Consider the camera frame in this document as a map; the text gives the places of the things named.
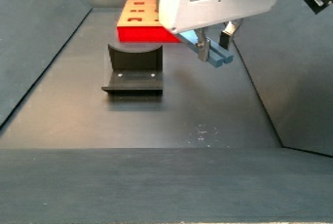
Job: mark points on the black curved holder stand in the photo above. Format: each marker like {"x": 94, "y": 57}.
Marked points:
{"x": 136, "y": 71}

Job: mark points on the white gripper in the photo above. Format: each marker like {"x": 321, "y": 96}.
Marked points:
{"x": 182, "y": 15}

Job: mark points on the blue double-square block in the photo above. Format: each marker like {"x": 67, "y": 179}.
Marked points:
{"x": 219, "y": 55}

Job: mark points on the red peg board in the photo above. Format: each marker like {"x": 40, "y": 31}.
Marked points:
{"x": 139, "y": 26}

